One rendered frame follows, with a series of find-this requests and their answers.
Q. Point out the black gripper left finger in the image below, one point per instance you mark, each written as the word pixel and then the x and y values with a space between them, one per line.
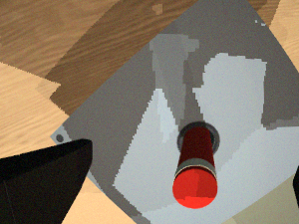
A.
pixel 39 187

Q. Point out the dark red peg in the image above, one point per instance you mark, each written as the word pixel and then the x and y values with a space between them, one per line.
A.
pixel 195 180

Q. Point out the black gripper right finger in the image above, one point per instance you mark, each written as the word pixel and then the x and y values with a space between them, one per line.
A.
pixel 295 184

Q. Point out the grey square panel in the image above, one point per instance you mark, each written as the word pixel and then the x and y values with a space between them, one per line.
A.
pixel 215 66

